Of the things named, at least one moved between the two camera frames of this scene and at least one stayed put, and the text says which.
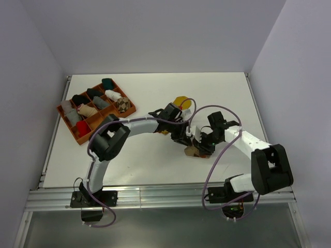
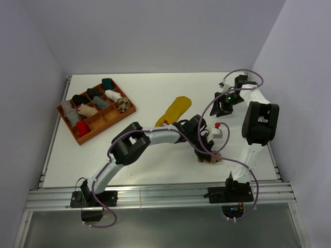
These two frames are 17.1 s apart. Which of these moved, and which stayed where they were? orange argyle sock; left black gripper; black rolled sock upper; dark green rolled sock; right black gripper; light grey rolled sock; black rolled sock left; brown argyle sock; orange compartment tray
Moved: right black gripper; orange argyle sock; left black gripper
Stayed: brown argyle sock; black rolled sock left; light grey rolled sock; dark green rolled sock; black rolled sock upper; orange compartment tray
